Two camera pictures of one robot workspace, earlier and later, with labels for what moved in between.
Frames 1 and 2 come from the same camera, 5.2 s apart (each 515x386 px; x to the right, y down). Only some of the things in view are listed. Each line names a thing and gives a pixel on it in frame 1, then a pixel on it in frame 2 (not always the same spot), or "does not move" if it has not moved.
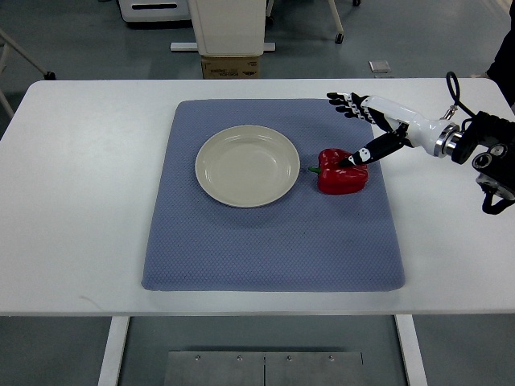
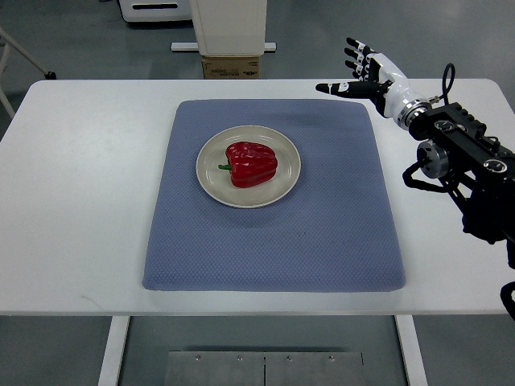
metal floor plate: x=263 y=368 does not move
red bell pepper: x=336 y=179 to x=250 y=164
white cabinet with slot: x=155 y=10 does not move
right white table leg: x=411 y=349 does not move
